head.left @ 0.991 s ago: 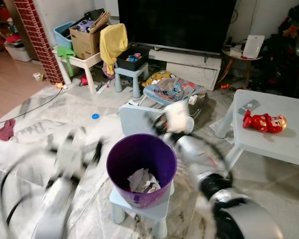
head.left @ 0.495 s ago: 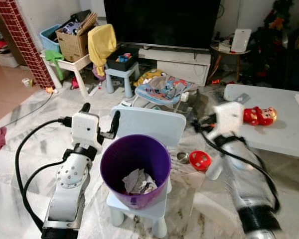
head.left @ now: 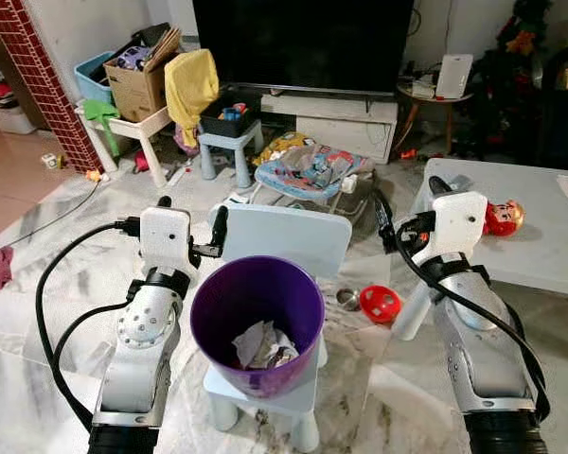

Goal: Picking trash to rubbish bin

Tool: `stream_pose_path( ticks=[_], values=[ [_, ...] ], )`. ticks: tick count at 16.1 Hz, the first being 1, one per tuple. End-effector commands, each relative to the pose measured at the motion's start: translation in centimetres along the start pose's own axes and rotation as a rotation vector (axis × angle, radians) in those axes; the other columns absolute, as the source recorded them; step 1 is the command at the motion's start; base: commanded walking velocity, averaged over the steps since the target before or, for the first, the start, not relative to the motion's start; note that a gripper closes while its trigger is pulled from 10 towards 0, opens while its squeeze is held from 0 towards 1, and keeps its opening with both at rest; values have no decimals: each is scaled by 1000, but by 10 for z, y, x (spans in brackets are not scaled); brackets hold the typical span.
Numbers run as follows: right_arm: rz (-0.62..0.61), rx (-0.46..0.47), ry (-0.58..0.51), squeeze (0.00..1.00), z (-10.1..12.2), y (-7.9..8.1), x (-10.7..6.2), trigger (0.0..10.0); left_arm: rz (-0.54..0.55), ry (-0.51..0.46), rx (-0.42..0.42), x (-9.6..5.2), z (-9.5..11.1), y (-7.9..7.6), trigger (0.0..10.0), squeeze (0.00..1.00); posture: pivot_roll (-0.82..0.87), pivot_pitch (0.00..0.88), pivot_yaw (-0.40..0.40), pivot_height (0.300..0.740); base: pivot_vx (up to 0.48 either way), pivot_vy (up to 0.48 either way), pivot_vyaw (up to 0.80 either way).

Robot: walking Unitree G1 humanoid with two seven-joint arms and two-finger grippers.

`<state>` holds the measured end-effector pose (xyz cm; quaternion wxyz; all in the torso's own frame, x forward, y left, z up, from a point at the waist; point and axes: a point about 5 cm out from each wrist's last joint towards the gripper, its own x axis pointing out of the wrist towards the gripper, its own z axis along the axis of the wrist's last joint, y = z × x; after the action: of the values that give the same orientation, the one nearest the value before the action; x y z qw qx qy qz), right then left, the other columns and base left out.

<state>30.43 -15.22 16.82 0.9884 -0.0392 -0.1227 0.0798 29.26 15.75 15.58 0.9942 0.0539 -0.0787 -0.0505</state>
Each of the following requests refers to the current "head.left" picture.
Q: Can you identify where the white tissue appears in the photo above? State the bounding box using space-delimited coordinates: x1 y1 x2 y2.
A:
231 320 300 371

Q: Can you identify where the purple plastic bin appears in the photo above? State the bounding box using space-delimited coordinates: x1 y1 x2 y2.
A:
190 255 326 399

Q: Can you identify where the pale blue child chair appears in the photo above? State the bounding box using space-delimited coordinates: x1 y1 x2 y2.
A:
201 203 353 453

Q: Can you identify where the red toy doll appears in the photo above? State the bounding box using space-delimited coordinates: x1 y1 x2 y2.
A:
483 200 526 238

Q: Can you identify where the red ball toy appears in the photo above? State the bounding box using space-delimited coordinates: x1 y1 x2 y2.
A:
359 285 402 325

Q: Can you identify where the small white side table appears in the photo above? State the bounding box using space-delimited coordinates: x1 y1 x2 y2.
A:
76 102 173 189

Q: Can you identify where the small metal bowl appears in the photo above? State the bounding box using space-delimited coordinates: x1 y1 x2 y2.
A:
335 288 360 312

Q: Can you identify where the pale blue plastic stool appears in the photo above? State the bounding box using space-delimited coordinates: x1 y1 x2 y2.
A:
198 121 265 189

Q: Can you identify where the blue patterned baby bouncer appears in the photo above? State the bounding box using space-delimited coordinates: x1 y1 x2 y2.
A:
254 132 377 202

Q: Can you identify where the round wooden side table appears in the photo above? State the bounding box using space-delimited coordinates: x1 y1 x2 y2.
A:
396 80 474 160

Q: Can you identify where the black plastic tray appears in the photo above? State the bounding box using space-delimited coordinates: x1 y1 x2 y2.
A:
200 91 264 139

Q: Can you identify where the white television stand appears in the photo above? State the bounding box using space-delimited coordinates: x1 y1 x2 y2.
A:
258 90 399 165

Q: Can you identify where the low white table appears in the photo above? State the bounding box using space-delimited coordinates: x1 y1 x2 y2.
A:
390 158 568 341

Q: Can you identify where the green cloth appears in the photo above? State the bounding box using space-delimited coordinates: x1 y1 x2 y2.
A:
82 98 121 159

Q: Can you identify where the white upright device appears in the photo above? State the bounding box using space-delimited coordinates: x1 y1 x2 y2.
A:
435 54 475 100

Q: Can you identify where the brown cardboard box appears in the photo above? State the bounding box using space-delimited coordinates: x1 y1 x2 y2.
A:
103 26 184 123

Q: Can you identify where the dark decorated christmas tree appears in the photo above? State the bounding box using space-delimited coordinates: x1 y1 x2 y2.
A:
473 0 568 173

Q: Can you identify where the yellow cloth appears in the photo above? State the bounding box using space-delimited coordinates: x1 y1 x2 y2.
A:
164 48 222 148

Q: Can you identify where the blue plastic basket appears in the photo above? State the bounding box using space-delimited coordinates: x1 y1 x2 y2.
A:
74 51 116 105

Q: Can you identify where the red brick pillar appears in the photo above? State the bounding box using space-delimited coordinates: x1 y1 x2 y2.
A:
0 0 106 174

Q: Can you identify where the white storage box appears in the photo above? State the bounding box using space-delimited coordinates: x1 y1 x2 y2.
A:
0 102 37 135

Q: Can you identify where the black television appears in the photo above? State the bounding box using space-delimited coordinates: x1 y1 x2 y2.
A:
191 0 416 96

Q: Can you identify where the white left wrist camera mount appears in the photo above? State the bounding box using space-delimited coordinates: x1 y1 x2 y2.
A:
137 206 198 280

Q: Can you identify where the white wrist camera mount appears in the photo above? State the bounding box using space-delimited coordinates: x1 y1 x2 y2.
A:
419 192 488 266
137 206 198 280

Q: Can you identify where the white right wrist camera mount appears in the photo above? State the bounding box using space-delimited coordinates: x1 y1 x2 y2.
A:
419 192 488 266

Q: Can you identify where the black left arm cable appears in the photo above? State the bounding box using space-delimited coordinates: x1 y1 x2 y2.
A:
55 299 133 398
33 219 141 431

